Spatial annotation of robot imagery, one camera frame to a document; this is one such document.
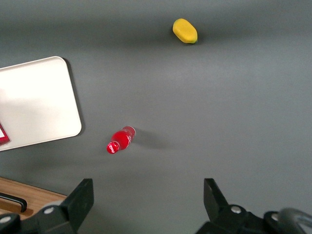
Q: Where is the cream rectangular tray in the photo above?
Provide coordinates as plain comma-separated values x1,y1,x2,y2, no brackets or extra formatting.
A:
0,56,82,152

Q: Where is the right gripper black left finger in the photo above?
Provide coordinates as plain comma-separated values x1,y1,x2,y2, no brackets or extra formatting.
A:
23,178,95,234

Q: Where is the black metal drawer handle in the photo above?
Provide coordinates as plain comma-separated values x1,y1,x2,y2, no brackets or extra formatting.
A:
0,192,28,213

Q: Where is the wooden drawer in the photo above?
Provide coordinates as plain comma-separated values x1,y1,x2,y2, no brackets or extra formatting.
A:
0,180,64,220

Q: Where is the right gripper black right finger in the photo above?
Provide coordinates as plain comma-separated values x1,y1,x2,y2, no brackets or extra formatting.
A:
195,178,268,234

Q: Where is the wooden drawer cabinet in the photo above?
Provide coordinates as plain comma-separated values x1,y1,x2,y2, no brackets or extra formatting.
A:
0,177,68,220

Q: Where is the small red soda bottle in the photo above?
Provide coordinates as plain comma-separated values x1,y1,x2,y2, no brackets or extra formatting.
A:
106,125,137,155

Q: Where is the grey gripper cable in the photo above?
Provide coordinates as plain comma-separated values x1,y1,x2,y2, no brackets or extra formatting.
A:
277,207,312,234

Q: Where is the red cookie box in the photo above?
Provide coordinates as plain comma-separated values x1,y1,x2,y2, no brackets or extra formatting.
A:
0,121,12,147

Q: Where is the yellow toy mango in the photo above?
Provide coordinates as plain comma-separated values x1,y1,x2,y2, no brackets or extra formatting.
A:
172,18,198,45

